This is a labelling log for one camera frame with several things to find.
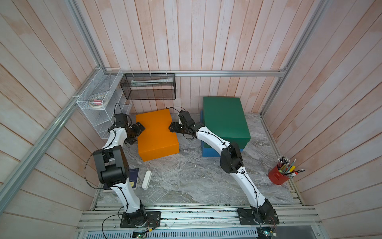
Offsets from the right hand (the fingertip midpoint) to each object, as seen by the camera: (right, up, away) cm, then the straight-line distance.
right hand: (171, 127), depth 99 cm
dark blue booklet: (-22, -28, -10) cm, 37 cm away
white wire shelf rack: (-34, +5, -23) cm, 41 cm away
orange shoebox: (-9, -8, -7) cm, 14 cm away
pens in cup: (+62, -20, -24) cm, 69 cm away
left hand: (-19, -3, -4) cm, 20 cm away
